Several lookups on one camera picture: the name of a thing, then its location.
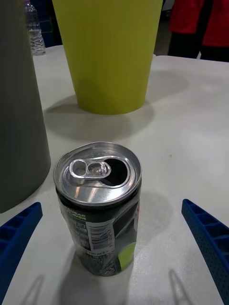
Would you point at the clear plastic water bottle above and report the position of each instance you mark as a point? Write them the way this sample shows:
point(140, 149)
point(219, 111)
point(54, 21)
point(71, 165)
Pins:
point(37, 38)

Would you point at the person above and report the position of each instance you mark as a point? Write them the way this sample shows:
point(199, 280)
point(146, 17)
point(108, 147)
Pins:
point(190, 21)

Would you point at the grey plastic waste bin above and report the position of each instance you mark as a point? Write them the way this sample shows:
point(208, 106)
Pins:
point(19, 107)

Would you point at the yellow-green plastic waste bin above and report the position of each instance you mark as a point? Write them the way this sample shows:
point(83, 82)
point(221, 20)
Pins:
point(107, 54)

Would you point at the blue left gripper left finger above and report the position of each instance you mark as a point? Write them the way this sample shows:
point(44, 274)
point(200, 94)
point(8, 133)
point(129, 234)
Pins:
point(16, 233)

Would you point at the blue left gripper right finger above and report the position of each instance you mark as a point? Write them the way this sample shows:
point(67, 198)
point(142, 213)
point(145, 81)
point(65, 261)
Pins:
point(212, 238)

